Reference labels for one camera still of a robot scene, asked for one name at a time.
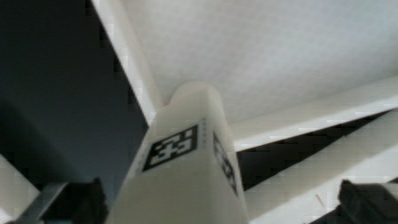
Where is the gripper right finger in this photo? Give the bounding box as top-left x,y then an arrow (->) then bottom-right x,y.
380,183 -> 398,200

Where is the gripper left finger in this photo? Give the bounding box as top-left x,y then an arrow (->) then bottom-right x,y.
14,182 -> 68,224

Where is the white desk leg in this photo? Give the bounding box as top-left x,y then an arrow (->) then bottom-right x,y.
105,82 -> 249,224

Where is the white desk top tray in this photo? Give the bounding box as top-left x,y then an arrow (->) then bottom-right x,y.
91,0 -> 398,149

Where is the white U-shaped fence frame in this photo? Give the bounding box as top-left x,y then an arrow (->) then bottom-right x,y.
0,109 -> 398,224

